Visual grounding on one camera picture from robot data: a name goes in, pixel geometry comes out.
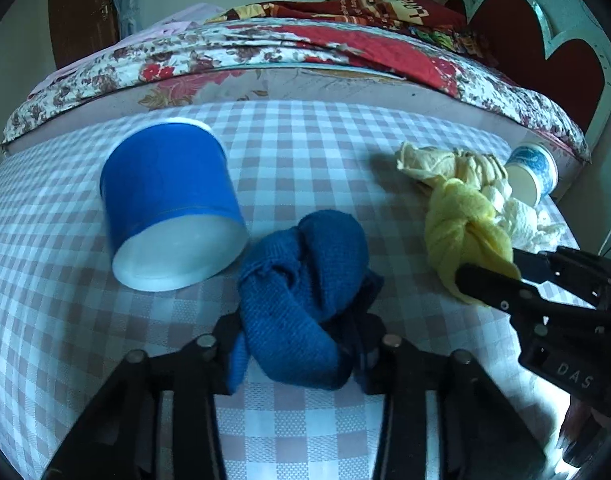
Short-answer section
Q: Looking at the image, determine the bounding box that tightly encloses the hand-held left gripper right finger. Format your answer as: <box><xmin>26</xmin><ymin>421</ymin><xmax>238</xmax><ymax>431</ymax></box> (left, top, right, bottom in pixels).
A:
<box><xmin>350</xmin><ymin>307</ymin><xmax>549</xmax><ymax>480</ymax></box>

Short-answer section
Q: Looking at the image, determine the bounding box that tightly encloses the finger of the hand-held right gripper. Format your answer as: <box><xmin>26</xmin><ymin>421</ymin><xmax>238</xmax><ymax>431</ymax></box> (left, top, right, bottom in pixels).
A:
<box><xmin>455</xmin><ymin>264</ymin><xmax>541</xmax><ymax>313</ymax></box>
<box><xmin>513</xmin><ymin>246</ymin><xmax>593</xmax><ymax>291</ymax></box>

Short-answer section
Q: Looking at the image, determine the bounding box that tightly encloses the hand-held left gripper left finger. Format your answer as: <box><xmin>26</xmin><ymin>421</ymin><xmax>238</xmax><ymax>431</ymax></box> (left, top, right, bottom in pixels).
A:
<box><xmin>40</xmin><ymin>314</ymin><xmax>246</xmax><ymax>480</ymax></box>

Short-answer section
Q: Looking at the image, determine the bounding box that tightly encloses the white paper towel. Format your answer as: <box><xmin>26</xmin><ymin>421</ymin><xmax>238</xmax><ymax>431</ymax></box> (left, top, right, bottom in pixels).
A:
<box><xmin>480</xmin><ymin>180</ymin><xmax>569</xmax><ymax>254</ymax></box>

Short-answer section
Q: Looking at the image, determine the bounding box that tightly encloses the yellow knotted cloth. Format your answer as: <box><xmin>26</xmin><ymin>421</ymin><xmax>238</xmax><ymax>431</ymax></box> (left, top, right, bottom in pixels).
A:
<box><xmin>424</xmin><ymin>177</ymin><xmax>523</xmax><ymax>306</ymax></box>

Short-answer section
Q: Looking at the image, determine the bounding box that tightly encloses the blue patterned paper cup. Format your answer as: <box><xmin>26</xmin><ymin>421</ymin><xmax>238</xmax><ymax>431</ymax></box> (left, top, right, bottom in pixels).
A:
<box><xmin>504</xmin><ymin>143</ymin><xmax>559</xmax><ymax>209</ymax></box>

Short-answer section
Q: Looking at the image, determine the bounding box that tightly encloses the blue knotted cloth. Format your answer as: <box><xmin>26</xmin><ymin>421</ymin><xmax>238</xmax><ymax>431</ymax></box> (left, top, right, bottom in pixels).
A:
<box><xmin>228</xmin><ymin>210</ymin><xmax>385</xmax><ymax>392</ymax></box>

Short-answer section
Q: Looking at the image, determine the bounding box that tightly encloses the beige knotted cloth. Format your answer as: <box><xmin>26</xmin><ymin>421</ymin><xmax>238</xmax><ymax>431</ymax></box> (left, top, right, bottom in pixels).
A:
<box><xmin>395</xmin><ymin>141</ymin><xmax>511</xmax><ymax>199</ymax></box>

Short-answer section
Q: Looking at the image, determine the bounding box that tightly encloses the person's right hand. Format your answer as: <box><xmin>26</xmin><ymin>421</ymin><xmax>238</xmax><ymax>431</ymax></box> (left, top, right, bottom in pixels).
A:
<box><xmin>558</xmin><ymin>395</ymin><xmax>609</xmax><ymax>466</ymax></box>

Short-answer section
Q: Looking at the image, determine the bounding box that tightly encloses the checkered tablecloth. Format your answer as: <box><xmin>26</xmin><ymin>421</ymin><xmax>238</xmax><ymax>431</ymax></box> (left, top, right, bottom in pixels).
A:
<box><xmin>0</xmin><ymin>100</ymin><xmax>586</xmax><ymax>480</ymax></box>

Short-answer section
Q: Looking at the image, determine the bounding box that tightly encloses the red heart-shaped headboard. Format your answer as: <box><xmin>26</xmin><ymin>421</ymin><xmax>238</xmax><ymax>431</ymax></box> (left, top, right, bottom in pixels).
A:
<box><xmin>443</xmin><ymin>0</ymin><xmax>611</xmax><ymax>153</ymax></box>

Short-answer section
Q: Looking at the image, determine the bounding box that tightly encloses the colourful printed pillow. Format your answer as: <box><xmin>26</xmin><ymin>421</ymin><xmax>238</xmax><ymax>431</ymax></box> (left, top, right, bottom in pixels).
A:
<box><xmin>410</xmin><ymin>24</ymin><xmax>492</xmax><ymax>57</ymax></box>

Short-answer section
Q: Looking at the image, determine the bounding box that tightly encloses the red printed blanket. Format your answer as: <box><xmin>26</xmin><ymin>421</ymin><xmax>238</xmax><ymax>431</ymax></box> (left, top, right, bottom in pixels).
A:
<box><xmin>206</xmin><ymin>0</ymin><xmax>466</xmax><ymax>28</ymax></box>

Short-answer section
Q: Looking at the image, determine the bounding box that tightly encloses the floral quilt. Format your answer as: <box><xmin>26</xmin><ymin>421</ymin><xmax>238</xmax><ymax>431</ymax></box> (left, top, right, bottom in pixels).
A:
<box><xmin>0</xmin><ymin>16</ymin><xmax>592</xmax><ymax>161</ymax></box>

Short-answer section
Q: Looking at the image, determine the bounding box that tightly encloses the pink cloth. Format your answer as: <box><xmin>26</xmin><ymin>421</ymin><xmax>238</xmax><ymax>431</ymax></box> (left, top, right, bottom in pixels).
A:
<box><xmin>46</xmin><ymin>2</ymin><xmax>227</xmax><ymax>82</ymax></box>

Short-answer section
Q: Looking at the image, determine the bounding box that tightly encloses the brown wooden door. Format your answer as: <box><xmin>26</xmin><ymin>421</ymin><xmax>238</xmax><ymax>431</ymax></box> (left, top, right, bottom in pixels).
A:
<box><xmin>48</xmin><ymin>0</ymin><xmax>120</xmax><ymax>72</ymax></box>

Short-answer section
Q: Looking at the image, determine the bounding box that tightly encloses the bed with white frame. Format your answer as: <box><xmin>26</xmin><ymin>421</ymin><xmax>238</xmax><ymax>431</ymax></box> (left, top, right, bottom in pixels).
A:
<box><xmin>0</xmin><ymin>0</ymin><xmax>611</xmax><ymax>198</ymax></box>

